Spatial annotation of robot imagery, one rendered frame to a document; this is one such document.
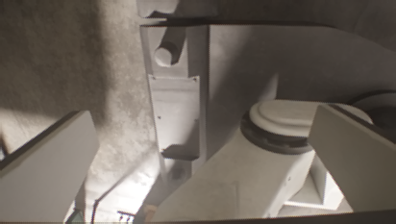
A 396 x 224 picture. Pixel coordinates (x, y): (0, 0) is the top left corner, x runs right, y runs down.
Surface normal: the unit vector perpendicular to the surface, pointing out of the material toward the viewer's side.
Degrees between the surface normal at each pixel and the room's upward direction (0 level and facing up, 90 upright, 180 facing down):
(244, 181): 90
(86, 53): 0
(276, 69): 0
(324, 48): 0
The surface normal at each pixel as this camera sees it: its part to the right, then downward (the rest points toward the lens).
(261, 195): -0.02, -0.87
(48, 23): -0.18, 0.48
